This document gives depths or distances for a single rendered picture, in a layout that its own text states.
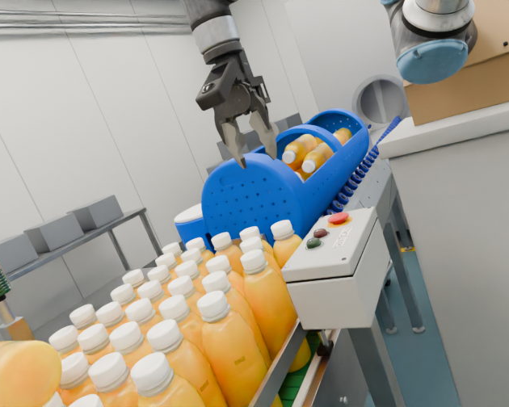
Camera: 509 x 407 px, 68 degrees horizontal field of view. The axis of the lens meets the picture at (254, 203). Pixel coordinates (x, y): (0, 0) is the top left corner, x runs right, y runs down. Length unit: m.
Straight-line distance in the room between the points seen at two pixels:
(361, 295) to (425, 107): 0.61
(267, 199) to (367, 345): 0.40
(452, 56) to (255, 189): 0.47
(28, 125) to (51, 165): 0.43
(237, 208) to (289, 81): 5.62
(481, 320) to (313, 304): 0.65
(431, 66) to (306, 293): 0.48
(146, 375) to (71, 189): 4.05
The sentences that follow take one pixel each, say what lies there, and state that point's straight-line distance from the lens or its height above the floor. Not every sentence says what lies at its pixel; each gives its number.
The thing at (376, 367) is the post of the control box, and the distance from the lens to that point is 0.69.
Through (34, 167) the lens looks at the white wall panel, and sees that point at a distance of 4.33.
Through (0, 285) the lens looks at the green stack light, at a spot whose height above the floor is 1.18.
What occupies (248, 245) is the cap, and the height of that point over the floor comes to 1.11.
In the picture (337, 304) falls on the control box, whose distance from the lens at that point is 0.53.
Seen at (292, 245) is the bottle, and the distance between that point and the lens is 0.71.
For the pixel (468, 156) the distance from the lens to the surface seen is 0.94.
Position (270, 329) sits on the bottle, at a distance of 0.64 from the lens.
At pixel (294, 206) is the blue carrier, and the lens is 0.87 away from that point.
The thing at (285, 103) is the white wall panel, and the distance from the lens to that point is 6.58.
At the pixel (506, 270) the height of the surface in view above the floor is 0.79.
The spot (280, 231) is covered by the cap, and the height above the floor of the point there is 1.10.
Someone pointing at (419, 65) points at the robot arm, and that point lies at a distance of 0.79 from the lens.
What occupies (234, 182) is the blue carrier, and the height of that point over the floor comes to 1.18.
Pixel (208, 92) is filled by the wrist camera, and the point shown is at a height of 1.37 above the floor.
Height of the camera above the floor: 1.30
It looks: 12 degrees down
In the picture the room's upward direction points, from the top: 21 degrees counter-clockwise
